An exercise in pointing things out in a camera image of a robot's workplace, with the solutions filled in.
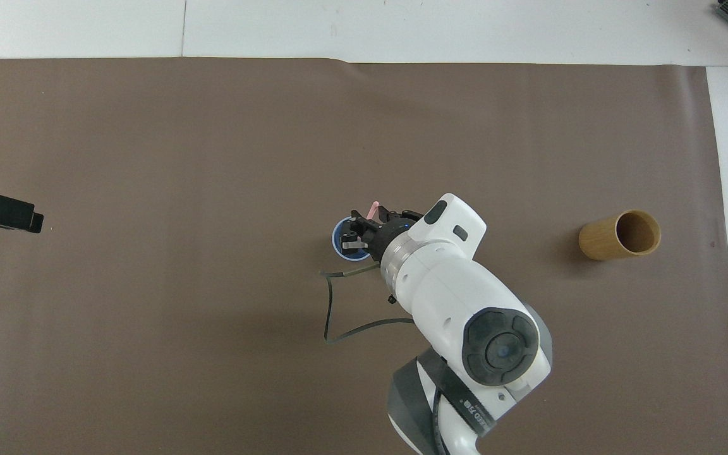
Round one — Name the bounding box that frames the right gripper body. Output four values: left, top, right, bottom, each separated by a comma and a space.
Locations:
364, 209, 426, 260

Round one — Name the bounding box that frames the blue cup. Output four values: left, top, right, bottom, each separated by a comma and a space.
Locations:
331, 217, 375, 262

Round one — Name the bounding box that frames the brown wooden cup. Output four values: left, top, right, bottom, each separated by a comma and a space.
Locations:
578, 209, 662, 262

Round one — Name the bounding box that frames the black cable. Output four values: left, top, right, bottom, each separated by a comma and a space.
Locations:
318, 262, 416, 346

